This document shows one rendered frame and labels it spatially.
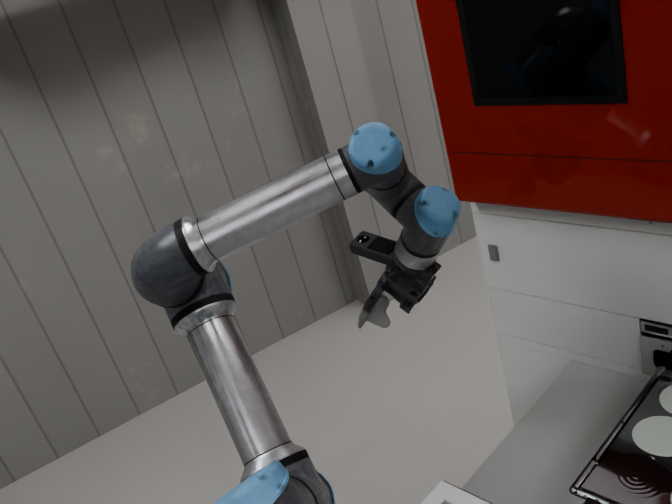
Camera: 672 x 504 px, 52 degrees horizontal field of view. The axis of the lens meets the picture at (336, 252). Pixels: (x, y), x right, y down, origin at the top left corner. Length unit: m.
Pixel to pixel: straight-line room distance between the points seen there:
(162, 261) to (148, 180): 2.09
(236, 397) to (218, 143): 2.19
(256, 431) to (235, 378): 0.09
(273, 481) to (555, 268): 0.81
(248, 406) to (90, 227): 2.10
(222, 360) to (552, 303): 0.77
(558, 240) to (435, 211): 0.45
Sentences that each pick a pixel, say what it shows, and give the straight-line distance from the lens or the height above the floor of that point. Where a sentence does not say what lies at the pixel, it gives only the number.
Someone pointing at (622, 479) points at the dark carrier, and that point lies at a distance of 1.28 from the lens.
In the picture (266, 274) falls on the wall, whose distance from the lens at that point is 3.45.
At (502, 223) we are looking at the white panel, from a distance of 1.54.
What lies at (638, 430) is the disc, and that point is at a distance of 1.36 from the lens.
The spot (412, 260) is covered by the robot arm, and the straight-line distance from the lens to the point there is 1.18.
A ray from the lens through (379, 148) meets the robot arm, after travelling 1.01.
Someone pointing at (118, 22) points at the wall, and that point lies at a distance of 3.08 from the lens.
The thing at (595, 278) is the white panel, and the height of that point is 1.05.
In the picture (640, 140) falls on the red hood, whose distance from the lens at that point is 1.26.
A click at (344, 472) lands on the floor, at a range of 2.73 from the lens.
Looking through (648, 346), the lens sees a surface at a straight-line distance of 1.52.
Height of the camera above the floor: 1.82
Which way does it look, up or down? 25 degrees down
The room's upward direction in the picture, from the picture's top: 17 degrees counter-clockwise
